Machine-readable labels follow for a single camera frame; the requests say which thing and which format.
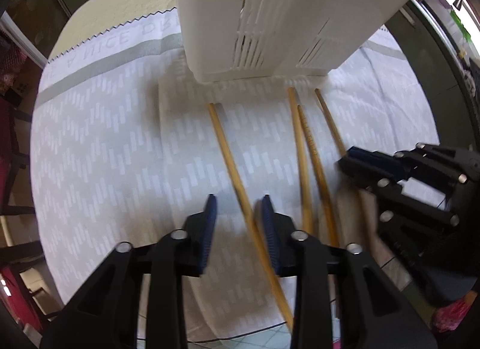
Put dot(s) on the cream plastic utensil holder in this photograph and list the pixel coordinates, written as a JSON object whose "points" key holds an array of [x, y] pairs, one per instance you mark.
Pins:
{"points": [[235, 39]]}

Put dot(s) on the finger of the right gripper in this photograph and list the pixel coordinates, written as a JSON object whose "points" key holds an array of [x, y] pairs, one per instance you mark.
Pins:
{"points": [[383, 184], [377, 159]]}

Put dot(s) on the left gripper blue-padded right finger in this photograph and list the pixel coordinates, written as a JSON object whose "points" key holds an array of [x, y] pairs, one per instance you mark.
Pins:
{"points": [[373, 312]]}

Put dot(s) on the light bamboo chopstick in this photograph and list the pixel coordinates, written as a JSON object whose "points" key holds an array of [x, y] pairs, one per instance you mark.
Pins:
{"points": [[248, 214], [304, 184]]}

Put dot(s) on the white chevron table cloth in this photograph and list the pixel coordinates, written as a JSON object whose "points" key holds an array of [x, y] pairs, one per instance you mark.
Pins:
{"points": [[123, 149]]}

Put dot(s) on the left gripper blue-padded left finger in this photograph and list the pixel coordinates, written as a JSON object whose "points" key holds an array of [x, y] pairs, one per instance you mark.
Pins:
{"points": [[103, 313]]}

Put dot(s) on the pink patterned sleeve forearm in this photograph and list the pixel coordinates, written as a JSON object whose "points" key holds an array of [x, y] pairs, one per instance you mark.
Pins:
{"points": [[449, 318]]}

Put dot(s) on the brown wooden chopstick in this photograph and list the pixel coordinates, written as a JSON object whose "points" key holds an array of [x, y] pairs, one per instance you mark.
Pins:
{"points": [[342, 151], [320, 176]]}

